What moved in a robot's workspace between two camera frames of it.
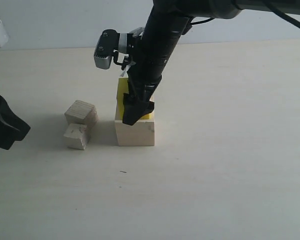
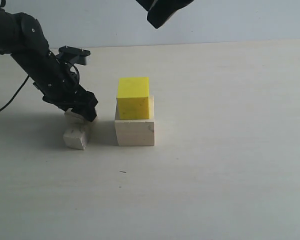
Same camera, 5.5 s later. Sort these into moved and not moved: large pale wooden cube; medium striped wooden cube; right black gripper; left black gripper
Moved: left black gripper; right black gripper
Not moved: large pale wooden cube; medium striped wooden cube
